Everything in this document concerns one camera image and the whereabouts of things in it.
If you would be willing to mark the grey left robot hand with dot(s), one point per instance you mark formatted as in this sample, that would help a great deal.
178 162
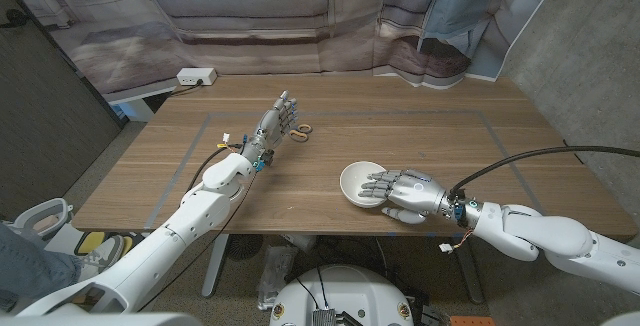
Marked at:
270 126

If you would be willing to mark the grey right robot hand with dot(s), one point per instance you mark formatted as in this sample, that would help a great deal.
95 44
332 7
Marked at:
415 191

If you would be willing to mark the white ceramic bowl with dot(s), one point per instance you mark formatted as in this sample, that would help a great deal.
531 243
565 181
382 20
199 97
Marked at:
352 178

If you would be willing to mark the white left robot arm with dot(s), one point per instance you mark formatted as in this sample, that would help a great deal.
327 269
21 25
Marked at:
195 211

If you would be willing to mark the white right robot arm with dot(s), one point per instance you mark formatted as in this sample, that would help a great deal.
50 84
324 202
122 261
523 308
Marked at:
550 236

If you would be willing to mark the white yellow left wrist connector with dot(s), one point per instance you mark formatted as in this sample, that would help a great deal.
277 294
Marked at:
225 137

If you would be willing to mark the white right wrist connector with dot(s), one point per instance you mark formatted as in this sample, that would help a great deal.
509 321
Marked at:
445 248

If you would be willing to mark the white power strip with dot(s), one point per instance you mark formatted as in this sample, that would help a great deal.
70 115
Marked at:
196 76

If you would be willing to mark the grey table leg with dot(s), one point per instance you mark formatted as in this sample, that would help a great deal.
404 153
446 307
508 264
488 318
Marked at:
467 271

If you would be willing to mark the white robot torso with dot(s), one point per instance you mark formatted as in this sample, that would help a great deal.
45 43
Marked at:
345 291

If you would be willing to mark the printed living room backdrop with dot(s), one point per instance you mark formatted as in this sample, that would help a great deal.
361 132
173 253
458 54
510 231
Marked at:
240 6

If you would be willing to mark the black round fan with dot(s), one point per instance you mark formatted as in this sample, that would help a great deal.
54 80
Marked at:
244 247

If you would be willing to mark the white side table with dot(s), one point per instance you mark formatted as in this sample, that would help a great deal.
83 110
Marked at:
137 103

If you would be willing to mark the orange box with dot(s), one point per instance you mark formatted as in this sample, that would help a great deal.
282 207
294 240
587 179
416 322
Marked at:
470 321

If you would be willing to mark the clear plastic bag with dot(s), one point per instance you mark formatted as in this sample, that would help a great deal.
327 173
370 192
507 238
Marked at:
275 276

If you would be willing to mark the white table leg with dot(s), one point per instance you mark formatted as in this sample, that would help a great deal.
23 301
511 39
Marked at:
215 266

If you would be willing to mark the white grey sneaker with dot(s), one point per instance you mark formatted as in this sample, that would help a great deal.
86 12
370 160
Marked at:
105 253

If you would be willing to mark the person leg in blue jeans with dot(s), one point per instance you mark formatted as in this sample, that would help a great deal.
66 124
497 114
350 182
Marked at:
25 271

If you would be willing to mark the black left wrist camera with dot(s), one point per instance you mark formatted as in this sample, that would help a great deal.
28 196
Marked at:
267 157

